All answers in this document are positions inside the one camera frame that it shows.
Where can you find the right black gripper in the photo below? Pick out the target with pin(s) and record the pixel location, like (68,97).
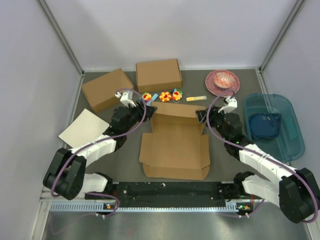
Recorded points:
(213,113)

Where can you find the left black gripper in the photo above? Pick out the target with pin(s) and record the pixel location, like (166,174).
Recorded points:
(140,109)

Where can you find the cardboard box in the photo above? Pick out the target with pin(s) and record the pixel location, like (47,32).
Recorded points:
(176,148)
(100,92)
(158,75)

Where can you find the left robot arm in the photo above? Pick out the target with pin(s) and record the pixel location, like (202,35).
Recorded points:
(66,176)

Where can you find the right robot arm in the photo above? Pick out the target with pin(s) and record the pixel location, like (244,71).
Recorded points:
(294,191)

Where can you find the rainbow flower plush left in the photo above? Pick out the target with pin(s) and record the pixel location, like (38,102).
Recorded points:
(146,97)

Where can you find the rainbow flower plush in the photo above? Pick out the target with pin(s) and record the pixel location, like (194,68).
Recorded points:
(146,97)
(176,94)

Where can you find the dark blue dish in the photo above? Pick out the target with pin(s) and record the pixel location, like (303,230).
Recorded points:
(265,125)

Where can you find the white square board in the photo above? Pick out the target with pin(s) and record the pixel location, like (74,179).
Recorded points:
(84,129)

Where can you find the blue chalk stick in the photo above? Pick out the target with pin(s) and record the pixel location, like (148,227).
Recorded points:
(153,98)

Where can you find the pink plate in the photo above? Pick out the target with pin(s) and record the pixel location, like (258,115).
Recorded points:
(209,83)

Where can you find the orange flower plush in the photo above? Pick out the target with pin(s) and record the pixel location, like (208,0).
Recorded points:
(165,96)

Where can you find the yellow chalk stick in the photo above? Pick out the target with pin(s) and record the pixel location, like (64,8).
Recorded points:
(196,98)

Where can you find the rainbow flower plush right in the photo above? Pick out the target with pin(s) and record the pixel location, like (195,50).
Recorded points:
(176,94)

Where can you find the teal plastic bin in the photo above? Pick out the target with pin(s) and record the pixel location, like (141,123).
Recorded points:
(289,144)

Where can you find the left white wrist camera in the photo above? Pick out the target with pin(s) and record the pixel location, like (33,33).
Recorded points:
(126,98)

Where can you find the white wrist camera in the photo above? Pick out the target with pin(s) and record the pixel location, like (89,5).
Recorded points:
(126,98)
(230,104)

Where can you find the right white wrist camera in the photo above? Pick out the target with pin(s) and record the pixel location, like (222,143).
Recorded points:
(230,104)

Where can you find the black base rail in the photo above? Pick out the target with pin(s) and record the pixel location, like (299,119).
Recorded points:
(153,191)

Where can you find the grey slotted cable duct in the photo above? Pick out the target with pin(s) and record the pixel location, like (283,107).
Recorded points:
(104,207)

